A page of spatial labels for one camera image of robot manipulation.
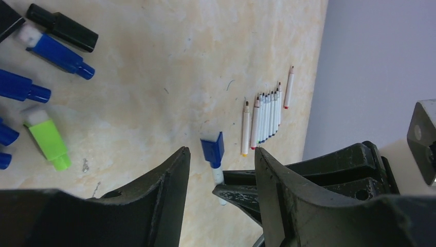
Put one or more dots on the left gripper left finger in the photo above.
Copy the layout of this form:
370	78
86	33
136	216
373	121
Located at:
147	211

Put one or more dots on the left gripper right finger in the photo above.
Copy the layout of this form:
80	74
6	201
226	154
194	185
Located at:
297	212

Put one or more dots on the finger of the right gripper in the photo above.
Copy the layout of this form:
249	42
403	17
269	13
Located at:
244	197
348	170

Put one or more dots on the green pen cap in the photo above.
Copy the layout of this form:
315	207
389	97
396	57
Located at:
47	136

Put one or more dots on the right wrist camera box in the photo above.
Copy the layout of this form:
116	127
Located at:
421	138

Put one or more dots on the red cap marker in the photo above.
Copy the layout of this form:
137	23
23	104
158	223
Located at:
254	130

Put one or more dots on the red marker pen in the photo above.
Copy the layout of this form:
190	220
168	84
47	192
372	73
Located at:
279	99

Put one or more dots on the yellow cap marker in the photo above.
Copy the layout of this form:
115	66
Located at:
245	130

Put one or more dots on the green cap marker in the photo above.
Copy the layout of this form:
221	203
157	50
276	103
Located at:
260	120

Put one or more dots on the blue pen cap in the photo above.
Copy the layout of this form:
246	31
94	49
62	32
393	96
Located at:
8	135
5	160
21	88
54	52

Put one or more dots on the black pen cap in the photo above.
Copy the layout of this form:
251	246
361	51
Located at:
10	21
63	27

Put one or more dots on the uncapped thin marker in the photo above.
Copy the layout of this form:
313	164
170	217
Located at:
289	87

